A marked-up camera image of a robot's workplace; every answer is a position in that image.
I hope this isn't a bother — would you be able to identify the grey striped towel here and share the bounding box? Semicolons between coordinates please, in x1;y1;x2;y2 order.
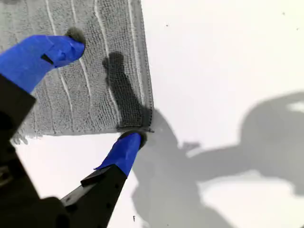
0;0;155;145

